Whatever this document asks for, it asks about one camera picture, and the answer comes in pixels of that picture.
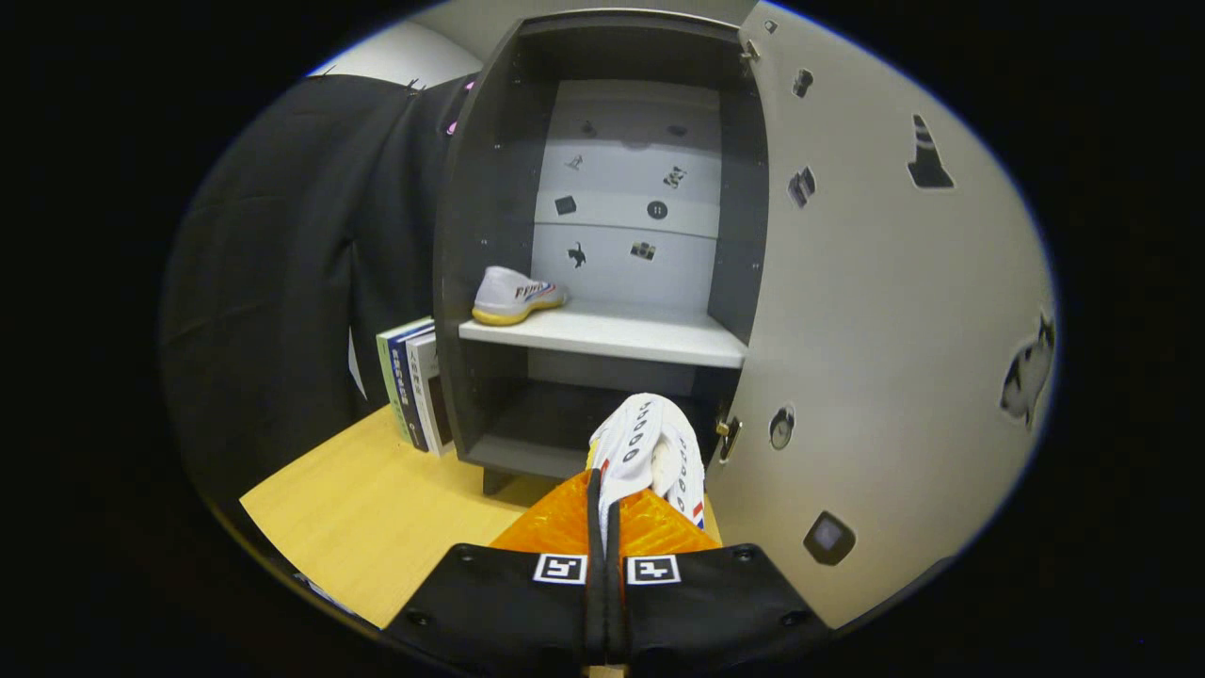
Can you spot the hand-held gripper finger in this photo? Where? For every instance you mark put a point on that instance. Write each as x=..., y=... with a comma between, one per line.
x=596, y=612
x=615, y=612

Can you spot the white striped shoe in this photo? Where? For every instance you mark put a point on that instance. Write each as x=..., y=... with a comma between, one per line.
x=640, y=443
x=508, y=292

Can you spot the beige shoe cabinet door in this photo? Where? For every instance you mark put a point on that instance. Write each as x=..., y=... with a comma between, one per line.
x=875, y=330

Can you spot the dark grey shoe cabinet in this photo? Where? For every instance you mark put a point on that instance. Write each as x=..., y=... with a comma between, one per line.
x=480, y=188

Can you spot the white cabinet shelf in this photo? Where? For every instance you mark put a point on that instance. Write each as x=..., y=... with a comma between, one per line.
x=612, y=331

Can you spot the white book with dark cover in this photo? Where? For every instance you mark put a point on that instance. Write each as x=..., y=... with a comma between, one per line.
x=424, y=395

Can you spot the dark blue book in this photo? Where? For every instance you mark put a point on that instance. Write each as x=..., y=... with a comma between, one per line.
x=403, y=386

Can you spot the white paper sheet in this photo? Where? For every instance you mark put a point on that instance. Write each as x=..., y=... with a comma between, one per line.
x=355, y=363

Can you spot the black backdrop cloth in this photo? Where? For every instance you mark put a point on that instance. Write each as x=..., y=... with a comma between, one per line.
x=264, y=282

